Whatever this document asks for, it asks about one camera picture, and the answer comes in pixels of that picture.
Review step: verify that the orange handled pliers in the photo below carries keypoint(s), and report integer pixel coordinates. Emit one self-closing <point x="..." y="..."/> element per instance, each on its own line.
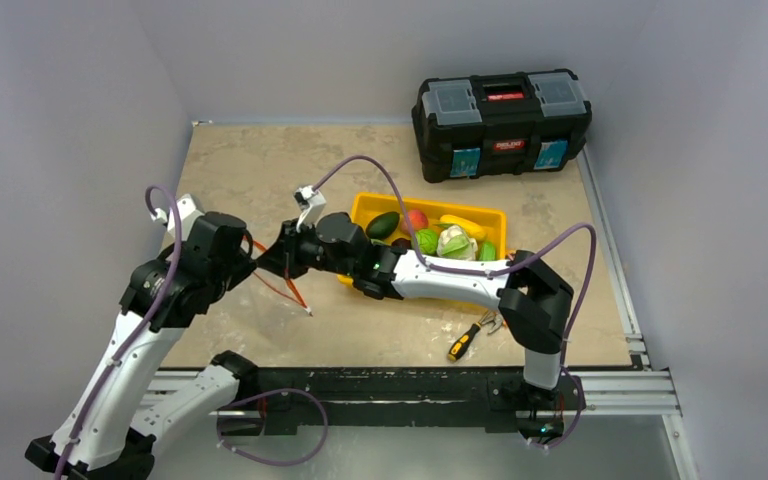
<point x="491" y="322"/>

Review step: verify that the white cauliflower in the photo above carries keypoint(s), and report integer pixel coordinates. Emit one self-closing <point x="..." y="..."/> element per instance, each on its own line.
<point x="455" y="243"/>

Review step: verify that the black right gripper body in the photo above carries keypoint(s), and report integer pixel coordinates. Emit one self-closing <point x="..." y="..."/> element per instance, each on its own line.
<point x="289" y="246"/>

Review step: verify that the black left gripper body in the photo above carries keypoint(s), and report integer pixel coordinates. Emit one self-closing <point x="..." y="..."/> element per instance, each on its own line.
<point x="235" y="272"/>

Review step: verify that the black plastic toolbox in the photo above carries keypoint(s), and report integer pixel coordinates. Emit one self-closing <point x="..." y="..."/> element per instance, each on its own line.
<point x="483" y="125"/>

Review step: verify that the dark green avocado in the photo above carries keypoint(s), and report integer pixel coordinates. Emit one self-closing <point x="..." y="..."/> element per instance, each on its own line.
<point x="383" y="225"/>

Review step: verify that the small green ball vegetable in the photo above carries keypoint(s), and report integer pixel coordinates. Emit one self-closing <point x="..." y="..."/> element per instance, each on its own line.
<point x="427" y="241"/>

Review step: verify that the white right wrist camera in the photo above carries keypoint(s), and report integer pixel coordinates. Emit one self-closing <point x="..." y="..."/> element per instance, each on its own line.
<point x="311" y="203"/>

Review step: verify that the clear orange zip bag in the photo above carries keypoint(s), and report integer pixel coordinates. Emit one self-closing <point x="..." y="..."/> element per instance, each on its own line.
<point x="271" y="303"/>

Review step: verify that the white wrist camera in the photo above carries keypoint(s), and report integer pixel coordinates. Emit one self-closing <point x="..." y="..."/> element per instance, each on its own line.
<point x="179" y="227"/>
<point x="311" y="203"/>

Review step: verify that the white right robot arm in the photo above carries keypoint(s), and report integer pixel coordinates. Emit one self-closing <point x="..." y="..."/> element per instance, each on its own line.
<point x="533" y="300"/>

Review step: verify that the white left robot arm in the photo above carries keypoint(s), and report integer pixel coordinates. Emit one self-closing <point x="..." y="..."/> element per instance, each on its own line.
<point x="106" y="436"/>

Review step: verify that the yellow black screwdriver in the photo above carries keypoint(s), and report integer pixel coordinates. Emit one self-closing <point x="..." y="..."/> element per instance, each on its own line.
<point x="461" y="345"/>

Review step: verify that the yellow banana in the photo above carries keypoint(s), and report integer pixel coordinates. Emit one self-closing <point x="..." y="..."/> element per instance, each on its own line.
<point x="471" y="228"/>

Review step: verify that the black metal base frame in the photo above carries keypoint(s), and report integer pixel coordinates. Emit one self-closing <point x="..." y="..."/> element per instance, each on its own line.
<point x="279" y="400"/>

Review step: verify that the red peach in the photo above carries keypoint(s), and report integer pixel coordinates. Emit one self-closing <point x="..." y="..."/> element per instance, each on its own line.
<point x="415" y="220"/>

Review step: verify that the yellow plastic tray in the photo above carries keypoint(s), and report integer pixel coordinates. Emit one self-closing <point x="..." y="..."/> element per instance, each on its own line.
<point x="424" y="212"/>

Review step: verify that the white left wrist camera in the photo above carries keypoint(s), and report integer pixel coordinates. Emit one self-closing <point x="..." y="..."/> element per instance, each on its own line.
<point x="179" y="227"/>

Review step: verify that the dark red plum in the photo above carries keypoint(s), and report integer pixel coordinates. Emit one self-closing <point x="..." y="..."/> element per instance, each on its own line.
<point x="402" y="243"/>

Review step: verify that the green pepper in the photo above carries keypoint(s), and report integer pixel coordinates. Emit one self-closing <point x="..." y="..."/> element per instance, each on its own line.
<point x="486" y="252"/>

